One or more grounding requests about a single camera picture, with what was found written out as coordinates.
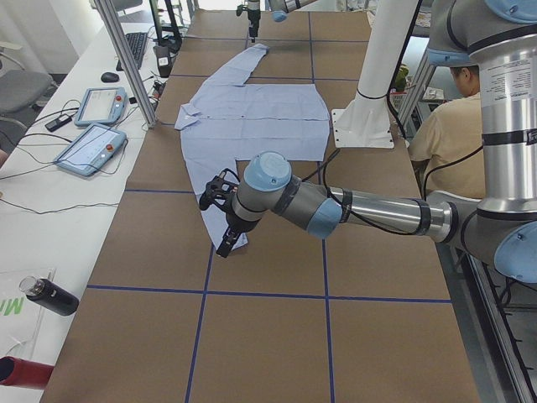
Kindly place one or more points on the blue white striped shirt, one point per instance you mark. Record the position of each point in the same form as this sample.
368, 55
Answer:
254, 130

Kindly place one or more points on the near blue teach pendant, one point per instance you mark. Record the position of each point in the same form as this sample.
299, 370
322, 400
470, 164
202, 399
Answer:
91, 150

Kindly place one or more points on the red cylinder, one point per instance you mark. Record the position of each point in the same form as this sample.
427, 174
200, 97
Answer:
24, 373

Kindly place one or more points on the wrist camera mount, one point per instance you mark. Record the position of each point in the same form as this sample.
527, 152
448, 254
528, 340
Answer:
219, 192

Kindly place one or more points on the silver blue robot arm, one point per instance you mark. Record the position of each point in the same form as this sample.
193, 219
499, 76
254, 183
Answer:
500, 229
279, 9

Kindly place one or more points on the person in beige shirt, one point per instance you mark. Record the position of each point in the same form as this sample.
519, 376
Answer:
446, 148

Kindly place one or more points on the black computer mouse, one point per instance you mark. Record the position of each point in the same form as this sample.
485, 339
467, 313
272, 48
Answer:
109, 77

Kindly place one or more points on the grey office chair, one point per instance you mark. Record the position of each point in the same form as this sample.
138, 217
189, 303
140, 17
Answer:
21, 88

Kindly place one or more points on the clear plastic sheet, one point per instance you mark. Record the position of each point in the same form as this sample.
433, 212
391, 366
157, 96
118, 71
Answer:
20, 318

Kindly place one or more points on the far blue teach pendant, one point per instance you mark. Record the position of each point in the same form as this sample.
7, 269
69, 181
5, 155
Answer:
101, 105

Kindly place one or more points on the blue teach pendant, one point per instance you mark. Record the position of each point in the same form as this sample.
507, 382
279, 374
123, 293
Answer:
91, 150
101, 105

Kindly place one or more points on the black keyboard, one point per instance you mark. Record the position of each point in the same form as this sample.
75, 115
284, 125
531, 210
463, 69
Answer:
137, 42

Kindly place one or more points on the black water bottle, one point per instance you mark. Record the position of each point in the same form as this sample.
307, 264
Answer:
49, 295

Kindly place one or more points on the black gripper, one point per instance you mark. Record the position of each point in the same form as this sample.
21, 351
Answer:
252, 18
237, 224

